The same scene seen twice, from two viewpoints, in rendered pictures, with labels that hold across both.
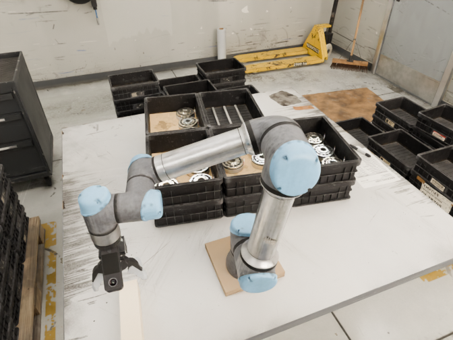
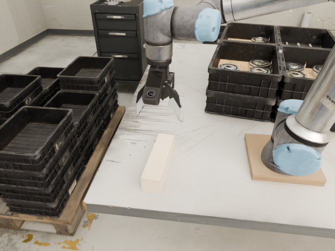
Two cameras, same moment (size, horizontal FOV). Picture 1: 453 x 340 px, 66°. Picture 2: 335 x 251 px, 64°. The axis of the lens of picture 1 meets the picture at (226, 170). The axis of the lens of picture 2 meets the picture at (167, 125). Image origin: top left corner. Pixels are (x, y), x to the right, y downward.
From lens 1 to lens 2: 0.43 m
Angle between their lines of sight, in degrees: 22
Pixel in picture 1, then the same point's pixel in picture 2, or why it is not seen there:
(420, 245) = not seen: outside the picture
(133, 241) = not seen: hidden behind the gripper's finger
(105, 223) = (160, 30)
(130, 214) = (185, 23)
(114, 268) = (156, 83)
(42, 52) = not seen: hidden behind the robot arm
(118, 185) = (185, 80)
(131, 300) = (164, 147)
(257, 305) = (283, 198)
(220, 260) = (255, 149)
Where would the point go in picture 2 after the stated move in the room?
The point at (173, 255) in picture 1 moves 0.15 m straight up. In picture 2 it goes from (212, 134) to (216, 103)
